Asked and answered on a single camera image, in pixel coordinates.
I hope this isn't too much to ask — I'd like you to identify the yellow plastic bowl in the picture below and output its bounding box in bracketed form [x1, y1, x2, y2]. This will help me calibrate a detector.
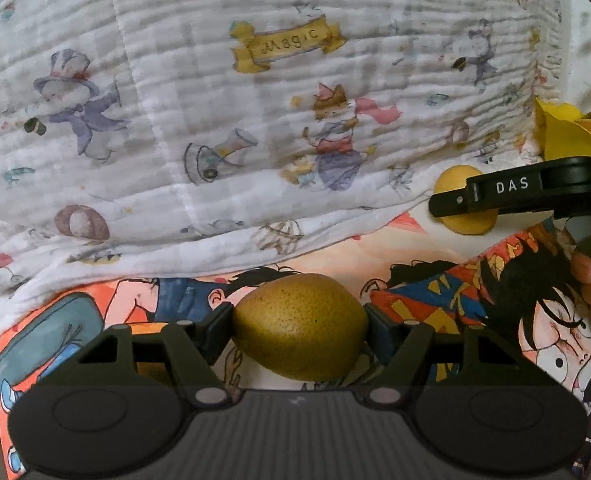
[535, 99, 591, 162]

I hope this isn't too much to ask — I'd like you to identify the green-yellow pear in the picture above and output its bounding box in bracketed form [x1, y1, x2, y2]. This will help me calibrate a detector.
[233, 274, 368, 382]

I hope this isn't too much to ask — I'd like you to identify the anime colouring poster mat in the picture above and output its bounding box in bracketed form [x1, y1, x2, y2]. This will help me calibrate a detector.
[0, 218, 591, 477]

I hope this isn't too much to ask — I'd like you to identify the cartoon print white cloth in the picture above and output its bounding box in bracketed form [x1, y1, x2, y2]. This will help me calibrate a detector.
[0, 0, 562, 336]

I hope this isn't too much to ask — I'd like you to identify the yellow lemon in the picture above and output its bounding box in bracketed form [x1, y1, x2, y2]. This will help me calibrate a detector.
[434, 165, 498, 236]

